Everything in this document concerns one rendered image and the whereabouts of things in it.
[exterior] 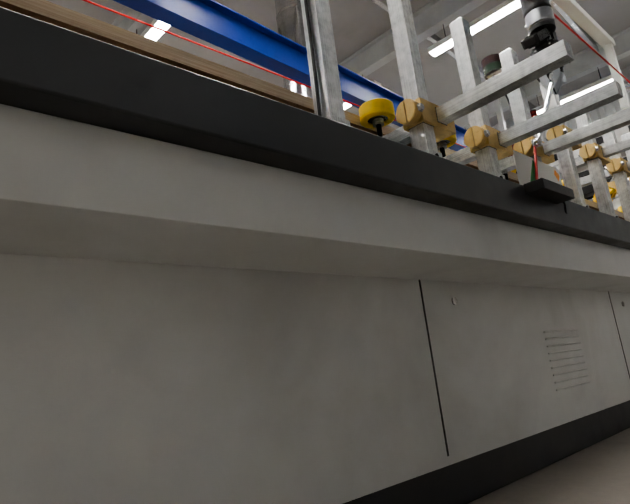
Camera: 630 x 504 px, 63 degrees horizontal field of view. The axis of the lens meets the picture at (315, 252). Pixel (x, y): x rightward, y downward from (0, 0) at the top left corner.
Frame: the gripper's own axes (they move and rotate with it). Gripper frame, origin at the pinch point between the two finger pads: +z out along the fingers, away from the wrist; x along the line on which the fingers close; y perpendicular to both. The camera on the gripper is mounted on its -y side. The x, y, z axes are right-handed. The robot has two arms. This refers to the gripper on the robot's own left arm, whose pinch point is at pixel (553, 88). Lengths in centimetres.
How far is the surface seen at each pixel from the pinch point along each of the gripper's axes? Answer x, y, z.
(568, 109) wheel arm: -10.8, -27.9, 19.6
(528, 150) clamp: 6.3, -9.9, 17.7
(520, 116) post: 7.5, -7.2, 6.6
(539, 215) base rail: 3.7, -18.6, 37.4
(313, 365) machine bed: 28, -73, 66
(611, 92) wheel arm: -19.2, -27.9, 20.0
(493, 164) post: 6.0, -31.6, 26.2
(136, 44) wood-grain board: 25, -106, 13
